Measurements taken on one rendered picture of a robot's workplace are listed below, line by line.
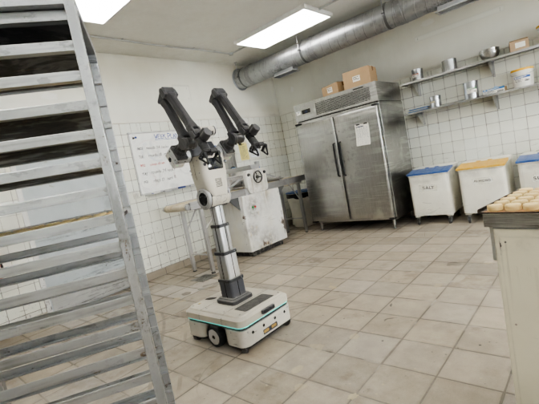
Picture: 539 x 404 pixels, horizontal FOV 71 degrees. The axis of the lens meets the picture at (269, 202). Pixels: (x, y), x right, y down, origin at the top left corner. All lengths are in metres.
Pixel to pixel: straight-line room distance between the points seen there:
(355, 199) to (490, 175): 1.73
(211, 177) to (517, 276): 1.91
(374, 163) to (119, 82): 3.58
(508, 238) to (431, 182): 3.94
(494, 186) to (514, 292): 3.72
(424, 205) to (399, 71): 2.07
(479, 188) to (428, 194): 0.62
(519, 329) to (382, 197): 3.96
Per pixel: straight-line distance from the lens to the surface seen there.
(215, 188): 2.72
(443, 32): 6.13
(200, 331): 3.00
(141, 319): 1.32
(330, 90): 6.01
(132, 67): 5.68
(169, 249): 5.49
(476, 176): 5.30
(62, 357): 1.87
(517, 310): 1.67
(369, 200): 5.56
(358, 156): 5.53
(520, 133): 5.84
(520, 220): 1.56
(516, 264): 1.60
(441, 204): 5.49
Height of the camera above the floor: 1.22
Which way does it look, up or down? 6 degrees down
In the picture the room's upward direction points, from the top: 11 degrees counter-clockwise
